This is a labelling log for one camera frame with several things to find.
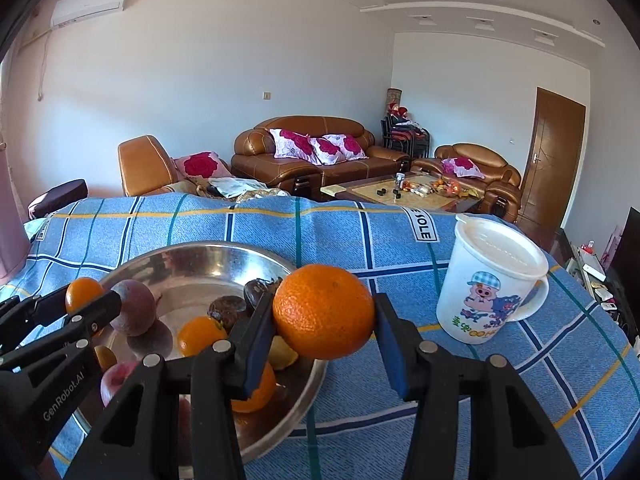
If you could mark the red plush toy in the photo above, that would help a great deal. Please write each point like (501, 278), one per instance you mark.
(400, 110)

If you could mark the stacked dark chairs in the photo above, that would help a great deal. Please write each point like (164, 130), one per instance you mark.
(405, 135)

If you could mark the yellow fruit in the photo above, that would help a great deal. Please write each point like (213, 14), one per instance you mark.
(282, 352)

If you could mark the brown wrinkled fruit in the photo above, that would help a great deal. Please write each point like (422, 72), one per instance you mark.
(225, 310)
(257, 290)

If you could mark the dark padded stool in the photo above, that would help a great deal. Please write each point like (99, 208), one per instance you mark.
(57, 197)

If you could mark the cluttered television stand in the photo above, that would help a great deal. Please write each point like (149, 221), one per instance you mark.
(595, 275)

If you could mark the tan leather armchair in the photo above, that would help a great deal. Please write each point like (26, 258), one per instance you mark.
(145, 165)

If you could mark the small white red floral pillow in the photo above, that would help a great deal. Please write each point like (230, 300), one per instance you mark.
(462, 167)

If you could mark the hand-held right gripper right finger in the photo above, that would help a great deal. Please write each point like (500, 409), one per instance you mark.
(392, 355)

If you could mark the purple passion fruit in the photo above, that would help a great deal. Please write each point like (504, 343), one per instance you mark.
(134, 307)

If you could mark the brown wooden door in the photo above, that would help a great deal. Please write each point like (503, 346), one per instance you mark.
(552, 160)

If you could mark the white cartoon print cup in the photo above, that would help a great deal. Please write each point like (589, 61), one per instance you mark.
(480, 285)

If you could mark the brown leather sofa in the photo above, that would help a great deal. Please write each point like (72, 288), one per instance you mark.
(350, 171)

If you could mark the pink red rose pillow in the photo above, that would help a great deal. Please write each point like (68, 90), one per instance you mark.
(200, 165)

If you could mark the white air conditioner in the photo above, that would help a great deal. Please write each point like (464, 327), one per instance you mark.
(90, 5)

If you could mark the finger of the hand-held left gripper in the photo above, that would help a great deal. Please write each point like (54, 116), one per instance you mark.
(92, 317)
(35, 307)

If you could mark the red round radish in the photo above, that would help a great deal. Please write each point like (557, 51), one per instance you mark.
(117, 380)

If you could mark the stainless steel bowl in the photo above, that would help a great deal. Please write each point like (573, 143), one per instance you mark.
(200, 270)

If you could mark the pink electric kettle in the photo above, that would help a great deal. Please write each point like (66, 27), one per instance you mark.
(10, 220)

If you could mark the blue plaid tablecloth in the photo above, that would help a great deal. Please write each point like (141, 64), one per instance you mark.
(350, 230)

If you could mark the brown leather armchair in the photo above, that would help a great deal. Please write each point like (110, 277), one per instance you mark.
(475, 152)

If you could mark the tall cylindrical floor vase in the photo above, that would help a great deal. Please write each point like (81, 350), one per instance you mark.
(394, 100)

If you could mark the black television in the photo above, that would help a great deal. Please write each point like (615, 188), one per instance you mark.
(627, 260)

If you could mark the large orange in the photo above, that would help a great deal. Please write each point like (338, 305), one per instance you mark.
(324, 310)

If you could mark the pile of snacks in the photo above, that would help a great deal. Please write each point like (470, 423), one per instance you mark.
(445, 187)

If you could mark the small orange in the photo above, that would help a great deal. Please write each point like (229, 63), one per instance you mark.
(82, 292)

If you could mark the white cloth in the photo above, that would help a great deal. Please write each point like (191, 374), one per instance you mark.
(235, 187)

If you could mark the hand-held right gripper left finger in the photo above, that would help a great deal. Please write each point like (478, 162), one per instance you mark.
(257, 345)

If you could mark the wooden coffee table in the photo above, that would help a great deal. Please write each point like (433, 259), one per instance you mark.
(380, 191)

